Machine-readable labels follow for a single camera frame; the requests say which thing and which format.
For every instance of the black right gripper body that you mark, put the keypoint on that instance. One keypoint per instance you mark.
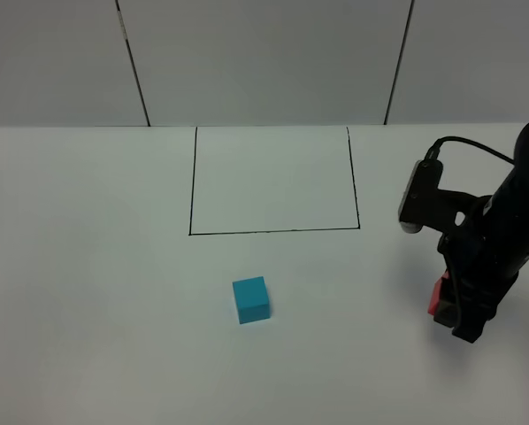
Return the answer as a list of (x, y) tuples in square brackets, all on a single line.
[(486, 254)]

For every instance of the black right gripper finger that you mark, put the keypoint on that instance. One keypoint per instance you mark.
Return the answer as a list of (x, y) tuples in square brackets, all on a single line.
[(472, 319), (448, 309)]

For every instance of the red cube block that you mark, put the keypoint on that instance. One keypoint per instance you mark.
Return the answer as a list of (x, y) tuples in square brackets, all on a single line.
[(436, 294)]

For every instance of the blue cube block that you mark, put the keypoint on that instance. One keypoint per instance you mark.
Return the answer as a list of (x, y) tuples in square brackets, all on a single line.
[(252, 300)]

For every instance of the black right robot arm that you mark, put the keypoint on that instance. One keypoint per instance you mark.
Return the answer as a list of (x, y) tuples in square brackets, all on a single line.
[(517, 181)]

